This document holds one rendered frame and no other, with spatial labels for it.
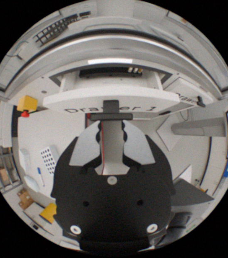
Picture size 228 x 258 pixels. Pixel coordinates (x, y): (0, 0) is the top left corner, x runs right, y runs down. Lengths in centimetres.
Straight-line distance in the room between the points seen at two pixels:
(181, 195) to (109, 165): 95
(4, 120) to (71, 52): 74
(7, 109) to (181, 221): 128
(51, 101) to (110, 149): 98
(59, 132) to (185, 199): 67
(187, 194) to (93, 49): 62
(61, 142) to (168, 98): 37
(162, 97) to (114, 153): 100
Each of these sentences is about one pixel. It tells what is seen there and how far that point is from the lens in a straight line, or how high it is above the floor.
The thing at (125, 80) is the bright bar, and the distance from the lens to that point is 24.
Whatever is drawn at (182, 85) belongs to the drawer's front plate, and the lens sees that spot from 24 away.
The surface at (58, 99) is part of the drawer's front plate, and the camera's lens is 16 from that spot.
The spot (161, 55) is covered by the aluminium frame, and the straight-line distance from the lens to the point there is 17.
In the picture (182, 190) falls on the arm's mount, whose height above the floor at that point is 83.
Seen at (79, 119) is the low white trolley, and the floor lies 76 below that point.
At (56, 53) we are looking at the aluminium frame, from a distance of 16.
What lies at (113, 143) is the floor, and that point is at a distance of 105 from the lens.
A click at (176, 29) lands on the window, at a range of 17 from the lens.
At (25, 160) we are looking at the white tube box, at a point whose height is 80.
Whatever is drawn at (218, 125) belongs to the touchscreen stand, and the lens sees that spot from 94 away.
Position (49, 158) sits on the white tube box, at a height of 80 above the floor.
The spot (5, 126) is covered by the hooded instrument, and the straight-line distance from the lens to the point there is 82.
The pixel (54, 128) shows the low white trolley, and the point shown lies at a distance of 37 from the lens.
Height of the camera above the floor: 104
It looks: 88 degrees down
